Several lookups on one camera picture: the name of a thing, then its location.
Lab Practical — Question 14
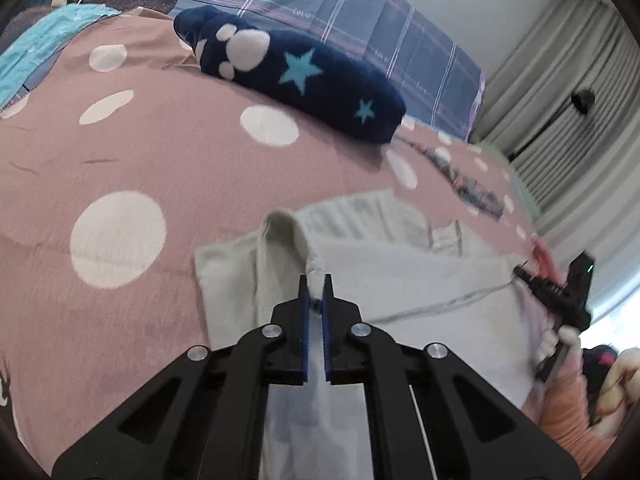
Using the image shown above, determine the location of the light grey t-shirt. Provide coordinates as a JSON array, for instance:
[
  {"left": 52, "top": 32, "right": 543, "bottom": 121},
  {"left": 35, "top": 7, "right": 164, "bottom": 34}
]
[{"left": 194, "top": 190, "right": 541, "bottom": 479}]

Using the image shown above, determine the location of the right forearm pink sleeve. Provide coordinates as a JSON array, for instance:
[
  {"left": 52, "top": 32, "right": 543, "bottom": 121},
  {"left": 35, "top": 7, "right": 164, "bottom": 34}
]
[{"left": 539, "top": 372, "right": 616, "bottom": 477}]

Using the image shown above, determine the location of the person's right hand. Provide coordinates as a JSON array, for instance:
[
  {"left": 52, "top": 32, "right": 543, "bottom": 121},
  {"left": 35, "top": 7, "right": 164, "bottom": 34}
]
[{"left": 534, "top": 325, "right": 580, "bottom": 382}]

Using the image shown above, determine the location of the floral patterned folded cloth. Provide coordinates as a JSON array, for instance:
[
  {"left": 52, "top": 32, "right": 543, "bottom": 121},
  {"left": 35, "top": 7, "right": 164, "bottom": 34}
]
[{"left": 407, "top": 141, "right": 504, "bottom": 220}]

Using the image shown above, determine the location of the grey pleated curtain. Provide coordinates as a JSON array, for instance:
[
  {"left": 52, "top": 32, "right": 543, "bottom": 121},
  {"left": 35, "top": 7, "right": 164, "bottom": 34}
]
[{"left": 472, "top": 0, "right": 639, "bottom": 314}]

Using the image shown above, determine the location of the black floor lamp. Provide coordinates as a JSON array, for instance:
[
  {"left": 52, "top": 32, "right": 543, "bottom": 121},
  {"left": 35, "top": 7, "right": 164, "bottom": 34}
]
[{"left": 506, "top": 89, "right": 598, "bottom": 162}]

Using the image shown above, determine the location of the blue plaid pillow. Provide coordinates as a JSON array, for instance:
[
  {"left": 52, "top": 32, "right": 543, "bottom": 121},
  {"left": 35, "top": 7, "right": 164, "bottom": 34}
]
[{"left": 171, "top": 0, "right": 486, "bottom": 140}]

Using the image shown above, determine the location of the pink polka dot bedspread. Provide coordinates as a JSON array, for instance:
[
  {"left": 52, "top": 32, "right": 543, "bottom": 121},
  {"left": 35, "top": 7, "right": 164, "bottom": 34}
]
[{"left": 1, "top": 14, "right": 535, "bottom": 469}]

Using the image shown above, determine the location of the navy star fleece garment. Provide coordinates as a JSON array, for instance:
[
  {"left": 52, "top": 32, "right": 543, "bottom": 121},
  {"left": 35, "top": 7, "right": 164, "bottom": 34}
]
[{"left": 174, "top": 6, "right": 406, "bottom": 145}]

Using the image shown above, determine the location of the turquoise patterned blanket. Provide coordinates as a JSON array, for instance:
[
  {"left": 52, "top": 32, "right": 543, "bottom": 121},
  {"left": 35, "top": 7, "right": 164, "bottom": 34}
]
[{"left": 1, "top": 3, "right": 119, "bottom": 106}]

